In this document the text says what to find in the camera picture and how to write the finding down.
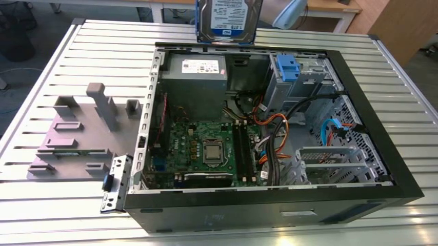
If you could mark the hard disk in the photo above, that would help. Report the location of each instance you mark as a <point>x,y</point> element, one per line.
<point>227,23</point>

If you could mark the wooden cabinet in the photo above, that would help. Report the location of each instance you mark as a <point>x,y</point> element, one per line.
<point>403,25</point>

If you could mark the metal expansion slot bracket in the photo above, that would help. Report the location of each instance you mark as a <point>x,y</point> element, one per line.
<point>119,179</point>

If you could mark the blue plastic drive latch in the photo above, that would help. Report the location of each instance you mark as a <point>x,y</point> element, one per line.
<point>287,68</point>

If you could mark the black PC case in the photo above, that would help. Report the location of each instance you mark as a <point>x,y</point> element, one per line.
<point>239,210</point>

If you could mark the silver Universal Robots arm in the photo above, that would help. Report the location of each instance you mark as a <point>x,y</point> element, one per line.
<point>290,15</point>

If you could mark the green RAM stick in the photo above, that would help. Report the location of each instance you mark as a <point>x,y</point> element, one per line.
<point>69,153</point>

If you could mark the grey power supply unit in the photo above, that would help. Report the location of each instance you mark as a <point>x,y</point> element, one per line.
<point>195,97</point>

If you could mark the grey metal drive cage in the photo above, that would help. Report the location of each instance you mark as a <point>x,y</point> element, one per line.
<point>283,92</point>

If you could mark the black RAM slot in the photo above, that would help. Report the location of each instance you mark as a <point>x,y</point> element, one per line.
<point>248,151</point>
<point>240,151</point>

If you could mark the grey parts rack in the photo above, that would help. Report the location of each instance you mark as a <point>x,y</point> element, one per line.
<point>88,138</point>

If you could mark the silver CPU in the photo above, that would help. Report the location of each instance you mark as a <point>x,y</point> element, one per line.
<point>212,153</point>

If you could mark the CPU socket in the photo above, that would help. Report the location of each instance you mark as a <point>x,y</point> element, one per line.
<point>212,141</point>

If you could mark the wooden desk white frame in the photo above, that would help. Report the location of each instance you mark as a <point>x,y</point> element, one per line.
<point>344,7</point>

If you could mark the black graphics card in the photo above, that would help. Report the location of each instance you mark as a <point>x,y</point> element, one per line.
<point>204,179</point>

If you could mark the green motherboard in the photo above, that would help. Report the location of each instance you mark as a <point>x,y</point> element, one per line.
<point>222,130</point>

